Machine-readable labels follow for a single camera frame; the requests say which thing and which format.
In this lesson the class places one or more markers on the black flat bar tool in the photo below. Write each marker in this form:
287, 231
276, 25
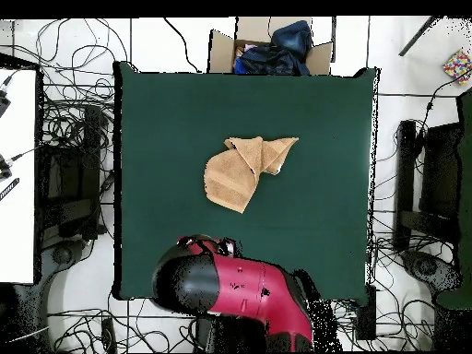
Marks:
9, 188

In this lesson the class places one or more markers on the dark slanted rod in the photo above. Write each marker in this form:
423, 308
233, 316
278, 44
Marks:
418, 37

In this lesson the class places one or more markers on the dark green table cloth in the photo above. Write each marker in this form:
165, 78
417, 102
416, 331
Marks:
166, 129

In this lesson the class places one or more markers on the dark blue clothes pile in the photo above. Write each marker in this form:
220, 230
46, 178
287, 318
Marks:
280, 55

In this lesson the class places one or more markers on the multicoloured patterned box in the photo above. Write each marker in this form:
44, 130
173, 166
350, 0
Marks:
457, 66

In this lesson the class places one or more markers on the black rectangular box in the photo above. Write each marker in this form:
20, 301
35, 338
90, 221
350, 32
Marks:
365, 313

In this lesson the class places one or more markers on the open cardboard box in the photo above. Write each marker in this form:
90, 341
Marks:
221, 51

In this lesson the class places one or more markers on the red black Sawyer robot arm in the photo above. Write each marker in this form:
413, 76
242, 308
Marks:
243, 284

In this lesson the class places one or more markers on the tan terry towel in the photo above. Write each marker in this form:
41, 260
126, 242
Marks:
228, 177

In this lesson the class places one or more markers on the black metal stand frame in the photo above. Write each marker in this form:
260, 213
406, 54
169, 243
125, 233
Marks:
405, 166
92, 166

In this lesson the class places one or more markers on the black power strip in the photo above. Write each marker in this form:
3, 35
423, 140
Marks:
108, 333

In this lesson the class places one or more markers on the white side table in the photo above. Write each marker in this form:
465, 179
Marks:
18, 184

